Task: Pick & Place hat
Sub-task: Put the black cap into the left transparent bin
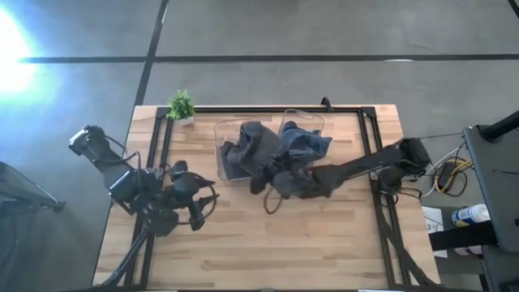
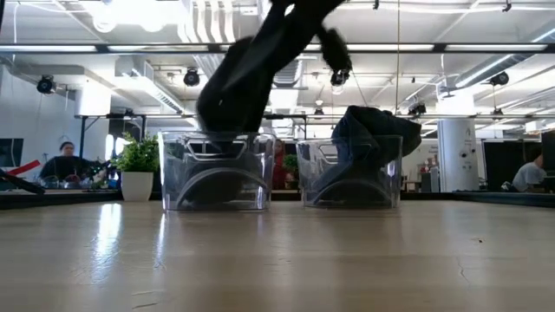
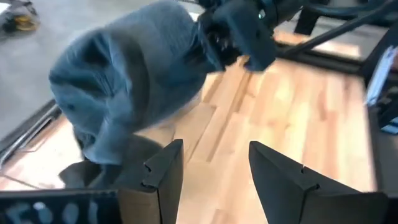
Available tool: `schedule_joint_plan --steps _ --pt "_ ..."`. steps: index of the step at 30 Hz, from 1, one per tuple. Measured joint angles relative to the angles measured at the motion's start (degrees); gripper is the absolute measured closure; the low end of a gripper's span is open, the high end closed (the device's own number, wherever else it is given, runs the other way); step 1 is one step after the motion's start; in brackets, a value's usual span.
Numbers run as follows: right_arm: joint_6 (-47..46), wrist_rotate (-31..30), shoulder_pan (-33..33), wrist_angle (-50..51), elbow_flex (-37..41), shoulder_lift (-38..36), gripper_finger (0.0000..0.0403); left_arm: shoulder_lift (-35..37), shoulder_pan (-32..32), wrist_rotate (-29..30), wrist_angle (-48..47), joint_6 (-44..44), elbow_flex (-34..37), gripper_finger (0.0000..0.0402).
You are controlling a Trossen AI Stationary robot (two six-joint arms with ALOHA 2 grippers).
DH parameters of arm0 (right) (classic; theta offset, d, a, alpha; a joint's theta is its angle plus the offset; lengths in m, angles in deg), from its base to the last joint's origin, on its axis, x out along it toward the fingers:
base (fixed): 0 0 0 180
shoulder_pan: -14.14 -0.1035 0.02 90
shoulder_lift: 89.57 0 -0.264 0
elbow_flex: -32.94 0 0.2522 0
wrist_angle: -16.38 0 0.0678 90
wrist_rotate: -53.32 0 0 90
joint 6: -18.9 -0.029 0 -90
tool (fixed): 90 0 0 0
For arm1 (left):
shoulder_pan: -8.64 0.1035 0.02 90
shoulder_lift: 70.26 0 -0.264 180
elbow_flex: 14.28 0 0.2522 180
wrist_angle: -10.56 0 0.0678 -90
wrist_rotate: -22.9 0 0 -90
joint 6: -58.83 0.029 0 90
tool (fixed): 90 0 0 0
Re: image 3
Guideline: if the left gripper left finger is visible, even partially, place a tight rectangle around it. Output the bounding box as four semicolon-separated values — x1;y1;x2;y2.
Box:
117;138;185;224

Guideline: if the blue denim cap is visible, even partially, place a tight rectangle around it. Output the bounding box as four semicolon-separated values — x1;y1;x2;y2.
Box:
48;0;220;166

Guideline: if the blue and white sheet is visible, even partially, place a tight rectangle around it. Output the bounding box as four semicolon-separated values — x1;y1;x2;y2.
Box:
364;45;398;107

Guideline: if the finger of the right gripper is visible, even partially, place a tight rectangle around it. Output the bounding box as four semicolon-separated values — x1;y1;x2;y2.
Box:
216;4;278;72
197;12;244;72

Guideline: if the yellow and black tool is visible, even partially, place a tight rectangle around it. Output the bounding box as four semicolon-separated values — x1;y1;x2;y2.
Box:
1;11;40;34

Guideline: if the black table frame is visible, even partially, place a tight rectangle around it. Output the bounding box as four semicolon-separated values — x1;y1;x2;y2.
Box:
273;21;398;85

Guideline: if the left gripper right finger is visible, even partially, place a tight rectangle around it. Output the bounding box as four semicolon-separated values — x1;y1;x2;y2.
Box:
248;141;389;224

